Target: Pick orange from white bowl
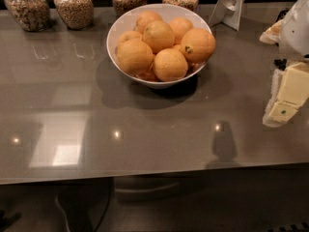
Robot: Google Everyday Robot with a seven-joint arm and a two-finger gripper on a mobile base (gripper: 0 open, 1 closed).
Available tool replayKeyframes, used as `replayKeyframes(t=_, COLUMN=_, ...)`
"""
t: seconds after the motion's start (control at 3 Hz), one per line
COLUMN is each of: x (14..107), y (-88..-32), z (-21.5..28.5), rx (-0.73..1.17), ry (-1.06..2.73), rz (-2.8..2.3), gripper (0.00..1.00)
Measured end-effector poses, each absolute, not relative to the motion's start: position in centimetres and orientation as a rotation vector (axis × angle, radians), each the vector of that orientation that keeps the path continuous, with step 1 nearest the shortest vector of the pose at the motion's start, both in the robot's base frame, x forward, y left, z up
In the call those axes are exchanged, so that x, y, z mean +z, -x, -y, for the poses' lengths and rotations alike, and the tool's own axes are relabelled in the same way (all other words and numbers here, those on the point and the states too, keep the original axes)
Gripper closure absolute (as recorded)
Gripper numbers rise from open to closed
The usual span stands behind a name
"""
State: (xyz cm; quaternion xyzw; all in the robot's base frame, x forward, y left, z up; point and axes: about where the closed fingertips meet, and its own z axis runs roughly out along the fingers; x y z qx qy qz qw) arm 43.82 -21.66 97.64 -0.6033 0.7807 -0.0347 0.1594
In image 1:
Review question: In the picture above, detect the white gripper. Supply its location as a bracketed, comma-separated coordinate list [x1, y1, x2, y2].
[260, 0, 309, 128]

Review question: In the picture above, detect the orange at bowl front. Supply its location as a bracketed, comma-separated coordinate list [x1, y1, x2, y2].
[153, 48, 188, 82]

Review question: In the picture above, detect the orange at bowl back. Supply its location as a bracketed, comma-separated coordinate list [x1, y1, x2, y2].
[134, 11, 162, 33]

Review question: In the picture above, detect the white ceramic bowl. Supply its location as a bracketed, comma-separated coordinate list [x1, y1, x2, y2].
[106, 4, 211, 89]

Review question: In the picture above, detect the white stand card holder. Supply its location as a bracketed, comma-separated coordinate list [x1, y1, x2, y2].
[209, 0, 245, 31]

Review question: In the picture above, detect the small orange at left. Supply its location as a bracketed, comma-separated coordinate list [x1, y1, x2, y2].
[118, 30, 142, 44]

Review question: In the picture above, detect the glass jar far left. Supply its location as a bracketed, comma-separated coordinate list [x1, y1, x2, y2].
[4, 0, 50, 32]

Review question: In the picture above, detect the drawer handle under counter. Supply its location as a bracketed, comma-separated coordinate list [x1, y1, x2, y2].
[114, 176, 180, 202]

